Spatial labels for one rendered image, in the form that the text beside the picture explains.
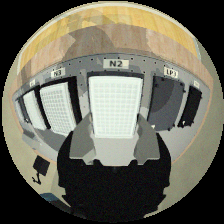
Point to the white control panel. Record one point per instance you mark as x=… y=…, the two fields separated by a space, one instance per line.
x=27 y=137

